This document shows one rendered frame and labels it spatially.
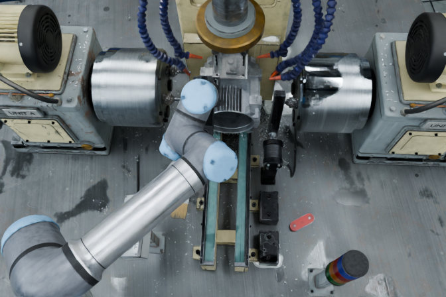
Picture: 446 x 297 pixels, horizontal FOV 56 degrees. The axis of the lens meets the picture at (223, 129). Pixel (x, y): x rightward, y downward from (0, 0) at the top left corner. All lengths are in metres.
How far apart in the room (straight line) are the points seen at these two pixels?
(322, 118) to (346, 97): 0.09
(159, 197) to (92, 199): 0.72
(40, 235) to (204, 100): 0.43
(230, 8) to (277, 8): 0.36
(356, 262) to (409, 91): 0.51
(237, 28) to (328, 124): 0.42
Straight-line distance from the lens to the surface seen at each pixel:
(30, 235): 0.93
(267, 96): 1.58
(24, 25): 1.20
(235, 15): 1.05
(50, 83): 1.31
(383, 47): 1.36
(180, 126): 0.94
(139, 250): 1.16
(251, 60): 1.34
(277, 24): 1.43
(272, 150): 1.25
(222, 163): 0.83
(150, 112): 1.27
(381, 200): 1.53
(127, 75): 1.27
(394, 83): 1.30
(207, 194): 1.33
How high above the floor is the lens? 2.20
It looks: 65 degrees down
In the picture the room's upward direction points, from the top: 3 degrees counter-clockwise
